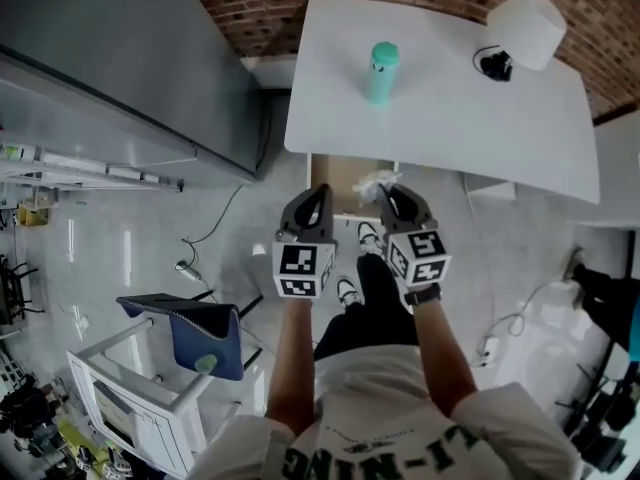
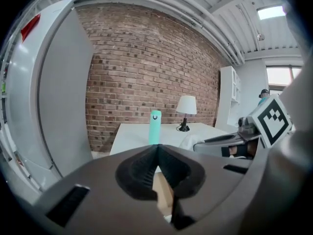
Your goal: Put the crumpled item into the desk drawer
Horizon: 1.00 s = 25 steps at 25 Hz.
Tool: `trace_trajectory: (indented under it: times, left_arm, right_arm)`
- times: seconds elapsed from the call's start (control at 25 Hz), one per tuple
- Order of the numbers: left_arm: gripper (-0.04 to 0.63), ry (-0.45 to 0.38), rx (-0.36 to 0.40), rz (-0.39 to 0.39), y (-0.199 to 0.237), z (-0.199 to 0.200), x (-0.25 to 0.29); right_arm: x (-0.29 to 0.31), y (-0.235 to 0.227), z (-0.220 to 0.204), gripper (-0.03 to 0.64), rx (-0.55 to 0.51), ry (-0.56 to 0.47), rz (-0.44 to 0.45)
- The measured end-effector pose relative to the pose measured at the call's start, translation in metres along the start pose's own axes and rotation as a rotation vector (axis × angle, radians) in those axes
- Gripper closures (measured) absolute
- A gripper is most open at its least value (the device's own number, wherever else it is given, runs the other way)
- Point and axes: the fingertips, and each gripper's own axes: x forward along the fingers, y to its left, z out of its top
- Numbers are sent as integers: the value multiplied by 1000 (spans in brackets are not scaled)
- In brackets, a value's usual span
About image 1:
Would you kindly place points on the black lamp base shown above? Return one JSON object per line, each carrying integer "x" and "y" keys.
{"x": 496, "y": 65}

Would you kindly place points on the clear plastic item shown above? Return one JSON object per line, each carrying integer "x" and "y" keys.
{"x": 372, "y": 183}

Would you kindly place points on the person's right forearm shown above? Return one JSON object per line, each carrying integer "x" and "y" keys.
{"x": 442, "y": 358}

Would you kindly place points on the person's left forearm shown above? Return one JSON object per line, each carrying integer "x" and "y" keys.
{"x": 292, "y": 363}

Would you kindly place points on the white lamp shade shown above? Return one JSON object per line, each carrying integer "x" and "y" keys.
{"x": 527, "y": 28}

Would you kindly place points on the person's white printed shirt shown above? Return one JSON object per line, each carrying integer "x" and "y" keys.
{"x": 390, "y": 418}

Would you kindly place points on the blue chair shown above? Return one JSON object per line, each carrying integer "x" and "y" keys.
{"x": 200, "y": 323}

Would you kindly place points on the black stand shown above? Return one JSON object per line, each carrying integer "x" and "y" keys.
{"x": 600, "y": 408}

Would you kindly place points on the person's black trousers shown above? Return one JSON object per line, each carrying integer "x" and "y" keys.
{"x": 372, "y": 313}

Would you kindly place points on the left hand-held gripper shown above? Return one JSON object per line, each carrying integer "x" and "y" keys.
{"x": 303, "y": 267}

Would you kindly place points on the grey cabinet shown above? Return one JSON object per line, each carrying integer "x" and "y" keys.
{"x": 125, "y": 68}

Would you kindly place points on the black wristwatch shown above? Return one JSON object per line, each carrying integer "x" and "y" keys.
{"x": 424, "y": 294}

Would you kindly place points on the white side table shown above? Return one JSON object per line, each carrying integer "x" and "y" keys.
{"x": 135, "y": 413}

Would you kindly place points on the yellow box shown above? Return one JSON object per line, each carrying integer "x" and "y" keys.
{"x": 34, "y": 214}

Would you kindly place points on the person's left white shoe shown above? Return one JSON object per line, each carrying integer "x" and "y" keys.
{"x": 347, "y": 293}

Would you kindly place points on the white desk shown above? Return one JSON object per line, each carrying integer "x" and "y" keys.
{"x": 450, "y": 118}

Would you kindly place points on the person's right white shoe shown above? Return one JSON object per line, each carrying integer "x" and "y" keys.
{"x": 369, "y": 238}

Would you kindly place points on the small green object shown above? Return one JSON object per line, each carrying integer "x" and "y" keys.
{"x": 206, "y": 364}

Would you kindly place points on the person's white shoe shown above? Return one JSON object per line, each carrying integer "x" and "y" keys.
{"x": 369, "y": 238}
{"x": 347, "y": 293}

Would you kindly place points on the wooden desk drawer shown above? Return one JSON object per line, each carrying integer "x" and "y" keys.
{"x": 340, "y": 178}

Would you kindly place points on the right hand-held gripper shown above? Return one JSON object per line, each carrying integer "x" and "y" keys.
{"x": 417, "y": 255}

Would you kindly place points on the teal water bottle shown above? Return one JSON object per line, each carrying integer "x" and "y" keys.
{"x": 382, "y": 75}

